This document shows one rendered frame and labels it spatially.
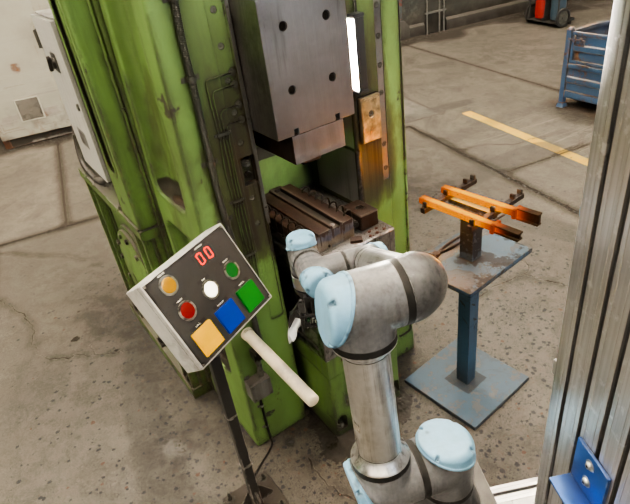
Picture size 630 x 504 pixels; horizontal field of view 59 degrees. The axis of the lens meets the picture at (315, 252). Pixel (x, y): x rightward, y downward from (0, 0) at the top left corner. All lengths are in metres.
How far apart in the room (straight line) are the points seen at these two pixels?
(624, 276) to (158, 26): 1.32
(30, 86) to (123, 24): 5.00
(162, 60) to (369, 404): 1.10
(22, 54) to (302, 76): 5.41
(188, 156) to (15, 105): 5.36
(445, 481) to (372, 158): 1.32
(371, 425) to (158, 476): 1.69
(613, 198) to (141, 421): 2.46
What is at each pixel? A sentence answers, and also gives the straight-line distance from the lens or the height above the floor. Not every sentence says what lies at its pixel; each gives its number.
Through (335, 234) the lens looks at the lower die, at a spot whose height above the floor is 0.96.
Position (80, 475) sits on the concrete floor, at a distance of 2.78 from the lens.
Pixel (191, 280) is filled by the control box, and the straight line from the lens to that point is 1.56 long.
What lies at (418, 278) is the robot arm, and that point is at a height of 1.45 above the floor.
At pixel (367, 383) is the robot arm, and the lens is 0.98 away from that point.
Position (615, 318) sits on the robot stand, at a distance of 0.76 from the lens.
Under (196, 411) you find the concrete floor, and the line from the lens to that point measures 2.79.
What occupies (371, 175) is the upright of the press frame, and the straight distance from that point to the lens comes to 2.19.
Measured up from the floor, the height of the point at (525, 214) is 0.97.
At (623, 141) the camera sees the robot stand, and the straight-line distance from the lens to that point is 0.69.
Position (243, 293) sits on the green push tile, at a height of 1.03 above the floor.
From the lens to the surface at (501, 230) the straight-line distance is 1.95.
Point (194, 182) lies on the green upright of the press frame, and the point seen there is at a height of 1.28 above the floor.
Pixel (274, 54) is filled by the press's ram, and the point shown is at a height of 1.62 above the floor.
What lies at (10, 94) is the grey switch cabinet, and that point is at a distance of 7.01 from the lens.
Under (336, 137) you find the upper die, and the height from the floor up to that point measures 1.31.
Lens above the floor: 1.98
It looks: 33 degrees down
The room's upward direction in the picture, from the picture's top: 8 degrees counter-clockwise
